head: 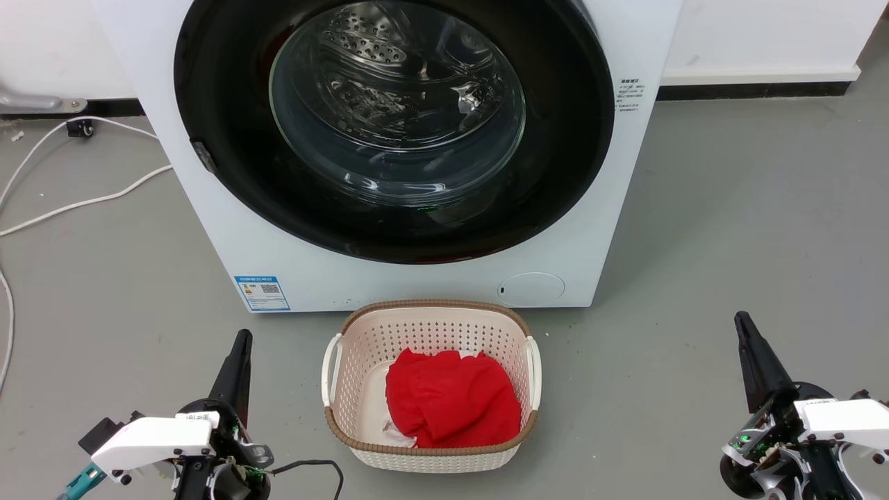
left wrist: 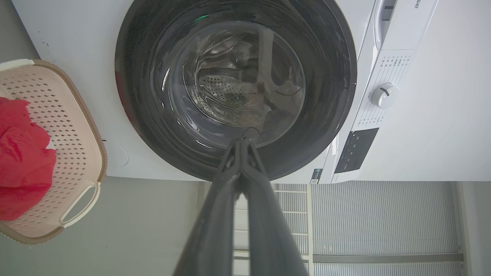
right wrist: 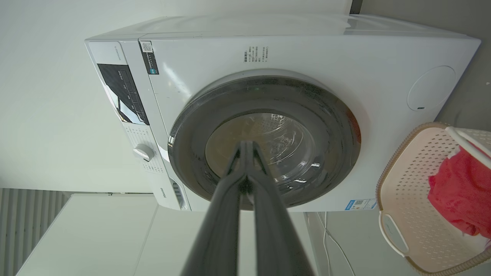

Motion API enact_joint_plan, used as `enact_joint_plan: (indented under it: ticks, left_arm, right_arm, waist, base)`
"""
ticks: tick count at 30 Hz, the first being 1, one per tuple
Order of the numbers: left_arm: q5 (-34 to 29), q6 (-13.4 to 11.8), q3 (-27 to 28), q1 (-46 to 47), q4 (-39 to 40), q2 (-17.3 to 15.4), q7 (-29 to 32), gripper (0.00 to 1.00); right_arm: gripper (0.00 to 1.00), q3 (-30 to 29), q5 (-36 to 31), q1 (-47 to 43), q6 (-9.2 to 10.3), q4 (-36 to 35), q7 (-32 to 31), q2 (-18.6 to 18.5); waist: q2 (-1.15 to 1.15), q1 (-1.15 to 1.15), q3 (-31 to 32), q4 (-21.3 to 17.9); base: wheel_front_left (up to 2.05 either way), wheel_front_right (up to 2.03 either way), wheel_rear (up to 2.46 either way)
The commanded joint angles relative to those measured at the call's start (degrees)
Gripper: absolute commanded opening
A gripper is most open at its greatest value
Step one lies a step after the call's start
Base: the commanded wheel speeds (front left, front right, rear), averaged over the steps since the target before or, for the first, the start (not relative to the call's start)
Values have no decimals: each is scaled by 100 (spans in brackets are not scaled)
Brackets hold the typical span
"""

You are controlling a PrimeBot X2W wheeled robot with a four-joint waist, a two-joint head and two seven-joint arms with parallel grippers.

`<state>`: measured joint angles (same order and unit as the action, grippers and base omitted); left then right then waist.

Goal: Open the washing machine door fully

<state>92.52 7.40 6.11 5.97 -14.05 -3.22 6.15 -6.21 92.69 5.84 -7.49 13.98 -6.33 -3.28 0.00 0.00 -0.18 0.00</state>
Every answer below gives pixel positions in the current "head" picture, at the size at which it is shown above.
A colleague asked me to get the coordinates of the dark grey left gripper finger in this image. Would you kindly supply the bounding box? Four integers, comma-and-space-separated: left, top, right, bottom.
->
208, 329, 253, 426

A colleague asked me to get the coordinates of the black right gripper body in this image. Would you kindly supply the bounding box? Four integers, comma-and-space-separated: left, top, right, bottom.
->
720, 383, 870, 500

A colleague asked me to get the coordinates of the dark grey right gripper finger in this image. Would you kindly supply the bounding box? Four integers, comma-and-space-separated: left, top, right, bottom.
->
735, 311, 798, 415

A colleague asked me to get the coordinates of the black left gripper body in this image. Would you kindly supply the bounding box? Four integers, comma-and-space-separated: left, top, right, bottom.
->
174, 399, 275, 500

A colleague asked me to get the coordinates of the black round glass washer door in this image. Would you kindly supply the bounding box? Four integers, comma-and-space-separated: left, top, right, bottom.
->
174, 0, 616, 265

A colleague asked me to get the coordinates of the white front-load washing machine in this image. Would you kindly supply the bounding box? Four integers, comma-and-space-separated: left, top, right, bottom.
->
92, 0, 685, 313

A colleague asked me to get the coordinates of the blue energy label sticker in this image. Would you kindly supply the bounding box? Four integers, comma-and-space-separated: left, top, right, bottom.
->
234, 276, 291, 312

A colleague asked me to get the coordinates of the white cloth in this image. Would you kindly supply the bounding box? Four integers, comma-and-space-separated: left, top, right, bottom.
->
381, 417, 417, 448

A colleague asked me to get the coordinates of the beige perforated laundry basket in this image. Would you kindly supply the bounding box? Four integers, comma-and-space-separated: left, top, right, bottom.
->
321, 300, 542, 474

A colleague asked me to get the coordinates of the red garment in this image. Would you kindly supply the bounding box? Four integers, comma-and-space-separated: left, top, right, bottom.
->
385, 349, 522, 449

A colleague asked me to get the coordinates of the round white filter cover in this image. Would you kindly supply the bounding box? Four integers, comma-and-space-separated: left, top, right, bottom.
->
497, 272, 566, 308

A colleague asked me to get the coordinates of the grey metal foot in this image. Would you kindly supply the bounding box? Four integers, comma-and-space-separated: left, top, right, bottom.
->
0, 87, 89, 116

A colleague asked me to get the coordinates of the perforated steel washer drum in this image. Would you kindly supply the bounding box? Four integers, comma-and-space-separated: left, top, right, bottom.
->
274, 0, 526, 202

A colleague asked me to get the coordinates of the thin black cable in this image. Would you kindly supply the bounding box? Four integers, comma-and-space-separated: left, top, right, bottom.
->
269, 459, 345, 500

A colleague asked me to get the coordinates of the teal cable connector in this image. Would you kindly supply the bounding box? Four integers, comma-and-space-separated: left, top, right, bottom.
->
58, 464, 107, 500

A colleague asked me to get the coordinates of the white floor cable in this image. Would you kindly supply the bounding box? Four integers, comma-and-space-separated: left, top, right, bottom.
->
0, 115, 160, 209
0, 165, 173, 238
0, 269, 15, 398

